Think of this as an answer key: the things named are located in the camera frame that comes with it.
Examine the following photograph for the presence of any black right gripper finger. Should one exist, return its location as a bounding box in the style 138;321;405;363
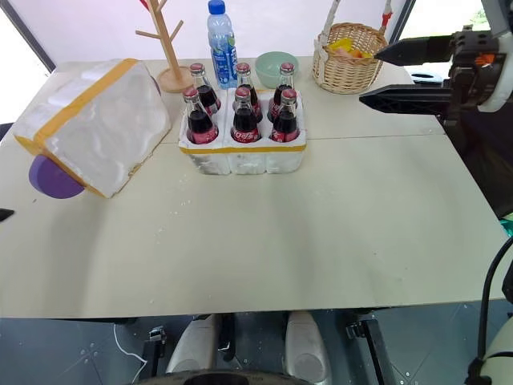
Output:
358;83;453;117
374;34;456;67

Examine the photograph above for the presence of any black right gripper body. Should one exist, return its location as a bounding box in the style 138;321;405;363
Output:
442;28;507;130

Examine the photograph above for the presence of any glass cola bottle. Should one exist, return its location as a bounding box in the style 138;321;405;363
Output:
230;87;262;144
233;62;265;124
188;63;223;118
266;62;299;123
269;87;302;144
182;87;220;145

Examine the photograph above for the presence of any white foam box yellow tape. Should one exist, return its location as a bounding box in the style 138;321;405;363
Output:
11;58;174;200

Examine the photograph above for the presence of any white foam bottle crate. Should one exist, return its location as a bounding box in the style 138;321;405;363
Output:
177;87;308;177

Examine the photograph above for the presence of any purple bowl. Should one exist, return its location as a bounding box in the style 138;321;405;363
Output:
28;154;87;201

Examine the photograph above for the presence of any yellow toy fruit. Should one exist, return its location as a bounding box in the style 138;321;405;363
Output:
326;37;355;54

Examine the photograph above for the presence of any light green bowl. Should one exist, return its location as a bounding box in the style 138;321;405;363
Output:
254;51;300;91

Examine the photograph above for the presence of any blue cap water bottle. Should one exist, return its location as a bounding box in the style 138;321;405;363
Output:
206;0;239;91

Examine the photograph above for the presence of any black table leg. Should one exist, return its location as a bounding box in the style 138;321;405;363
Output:
140;319;168;379
345;311;398;385

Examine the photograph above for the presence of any wooden mug tree stand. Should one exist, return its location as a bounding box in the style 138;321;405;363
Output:
135;0;196;95

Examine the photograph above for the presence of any grey robot leg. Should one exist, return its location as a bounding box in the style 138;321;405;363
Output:
283;310;333;385
165;317;218;375

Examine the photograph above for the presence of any dark rounded robot waist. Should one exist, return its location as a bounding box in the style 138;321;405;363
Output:
138;369;316;385

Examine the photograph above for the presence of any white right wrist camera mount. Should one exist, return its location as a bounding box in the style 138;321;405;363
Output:
475;30;513;113

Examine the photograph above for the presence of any wicker basket with handle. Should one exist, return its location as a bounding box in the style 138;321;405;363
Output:
311;0;394;96

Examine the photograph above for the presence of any thin white floor cable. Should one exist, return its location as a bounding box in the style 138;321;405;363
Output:
112;322;149;375

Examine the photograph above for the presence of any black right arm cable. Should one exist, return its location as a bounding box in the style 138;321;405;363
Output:
464;236;513;385

